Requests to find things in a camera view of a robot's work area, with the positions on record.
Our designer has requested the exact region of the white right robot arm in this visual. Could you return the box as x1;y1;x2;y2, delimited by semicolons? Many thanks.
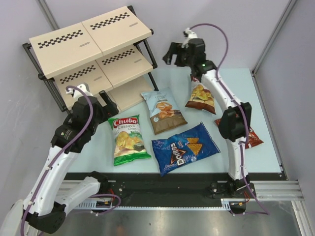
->
162;38;252;197

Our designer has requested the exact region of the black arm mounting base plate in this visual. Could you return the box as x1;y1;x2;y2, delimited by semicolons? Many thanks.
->
63;173;287;207

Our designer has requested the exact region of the light blue brown chips bag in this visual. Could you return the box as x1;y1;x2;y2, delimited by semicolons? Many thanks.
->
141;88;188;135

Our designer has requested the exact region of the beige three-tier black-framed shelf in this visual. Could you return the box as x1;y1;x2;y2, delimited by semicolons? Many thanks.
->
23;5;158;112

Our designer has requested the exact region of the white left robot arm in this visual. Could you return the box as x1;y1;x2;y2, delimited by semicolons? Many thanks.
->
20;84;120;236

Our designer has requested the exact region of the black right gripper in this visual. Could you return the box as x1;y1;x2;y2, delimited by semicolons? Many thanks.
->
162;42;194;67

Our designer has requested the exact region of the blue Doritos bag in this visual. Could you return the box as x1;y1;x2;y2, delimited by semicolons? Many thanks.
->
152;122;221;177

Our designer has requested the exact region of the aluminium frame rail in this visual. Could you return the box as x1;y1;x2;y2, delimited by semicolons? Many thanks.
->
252;180;304;201

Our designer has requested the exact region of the red Doritos bag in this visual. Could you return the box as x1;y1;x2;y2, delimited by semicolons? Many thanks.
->
214;118;264;149

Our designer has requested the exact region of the brown Chuba chips bag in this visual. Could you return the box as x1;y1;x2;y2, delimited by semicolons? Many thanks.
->
185;74;216;115

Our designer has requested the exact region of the white slotted cable duct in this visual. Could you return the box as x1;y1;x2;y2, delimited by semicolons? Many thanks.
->
74;198;114;211

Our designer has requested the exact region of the green Chuba cassava chips bag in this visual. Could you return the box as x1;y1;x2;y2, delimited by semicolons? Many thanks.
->
108;115;151;166

